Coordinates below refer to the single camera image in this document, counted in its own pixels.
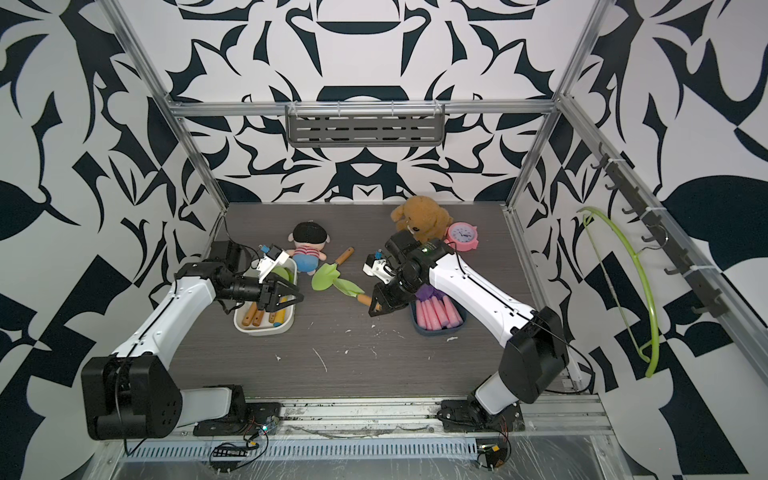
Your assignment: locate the purple shovel pink handle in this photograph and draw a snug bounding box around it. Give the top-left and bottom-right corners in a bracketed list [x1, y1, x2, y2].
[442, 296, 463, 328]
[430, 296, 450, 329]
[416, 285, 433, 331]

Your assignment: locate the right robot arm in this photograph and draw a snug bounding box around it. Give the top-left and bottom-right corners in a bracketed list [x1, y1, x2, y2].
[363, 231, 569, 431]

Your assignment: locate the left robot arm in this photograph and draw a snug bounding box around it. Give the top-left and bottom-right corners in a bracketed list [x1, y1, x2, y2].
[81, 261, 303, 441]

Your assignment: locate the teal storage box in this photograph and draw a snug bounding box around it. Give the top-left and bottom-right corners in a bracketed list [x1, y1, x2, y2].
[410, 296, 469, 336]

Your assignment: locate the white storage box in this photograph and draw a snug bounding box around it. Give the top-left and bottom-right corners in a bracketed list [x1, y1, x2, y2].
[233, 258, 298, 337]

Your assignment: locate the brown plush dog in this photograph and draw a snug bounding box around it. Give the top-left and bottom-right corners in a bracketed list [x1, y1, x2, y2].
[390, 196, 454, 243]

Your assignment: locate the pink alarm clock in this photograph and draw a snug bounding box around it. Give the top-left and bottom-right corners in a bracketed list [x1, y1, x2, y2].
[444, 222, 479, 252]

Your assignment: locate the plush doll black hair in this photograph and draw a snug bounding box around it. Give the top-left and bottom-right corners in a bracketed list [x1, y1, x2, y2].
[288, 221, 330, 276]

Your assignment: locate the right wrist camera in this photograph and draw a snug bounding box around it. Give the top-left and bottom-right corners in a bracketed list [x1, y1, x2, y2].
[363, 251, 395, 284]

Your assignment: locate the grey wall shelf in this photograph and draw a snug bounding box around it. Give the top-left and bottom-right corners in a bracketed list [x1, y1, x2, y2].
[285, 102, 446, 148]

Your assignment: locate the grey hook rail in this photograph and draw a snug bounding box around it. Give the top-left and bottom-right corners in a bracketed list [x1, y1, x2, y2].
[590, 142, 768, 385]

